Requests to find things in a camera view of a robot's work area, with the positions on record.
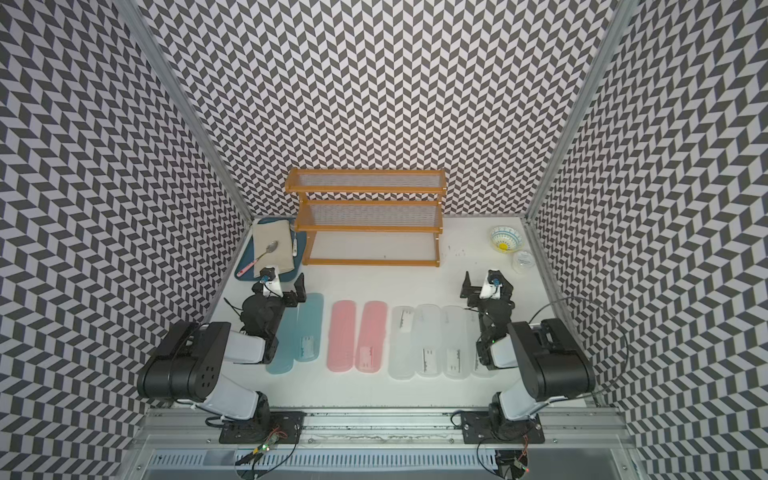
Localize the clear pencil case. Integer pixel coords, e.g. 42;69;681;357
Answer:
441;306;474;380
467;309;493;378
411;304;443;378
388;306;415;381

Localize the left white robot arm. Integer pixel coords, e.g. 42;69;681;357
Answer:
137;267;307;449

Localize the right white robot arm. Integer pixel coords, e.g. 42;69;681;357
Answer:
460;270;596;445

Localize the teal pencil case inner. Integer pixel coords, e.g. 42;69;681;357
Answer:
294;293;324;362

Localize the teal pencil case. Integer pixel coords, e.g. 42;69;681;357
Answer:
266;308;298;375
294;293;324;362

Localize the teal pencil case outer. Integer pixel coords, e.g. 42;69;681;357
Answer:
266;308;298;375

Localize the pink pencil case left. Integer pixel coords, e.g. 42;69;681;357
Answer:
327;300;356;373

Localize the pink pencil case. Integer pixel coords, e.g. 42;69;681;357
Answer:
327;300;356;373
355;301;388;374

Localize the pink pencil case right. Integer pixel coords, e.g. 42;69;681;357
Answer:
355;301;388;374

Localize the wooden two-tier shelf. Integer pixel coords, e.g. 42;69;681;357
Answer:
285;168;447;267

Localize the small clear glass cup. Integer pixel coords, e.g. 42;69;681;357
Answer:
512;250;536;274

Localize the beige folded cloth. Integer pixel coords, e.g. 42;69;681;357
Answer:
252;220;295;277

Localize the patterned bowl yellow centre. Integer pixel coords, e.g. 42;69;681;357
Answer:
490;226;525;253

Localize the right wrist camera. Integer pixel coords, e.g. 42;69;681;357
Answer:
479;270;506;300

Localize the pink handled spoon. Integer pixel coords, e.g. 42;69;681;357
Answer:
236;240;279;278

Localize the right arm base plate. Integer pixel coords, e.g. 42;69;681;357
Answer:
451;411;545;445

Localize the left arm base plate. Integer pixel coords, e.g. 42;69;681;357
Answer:
218;410;306;445

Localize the aluminium front rail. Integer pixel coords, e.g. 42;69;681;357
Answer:
118;407;646;479

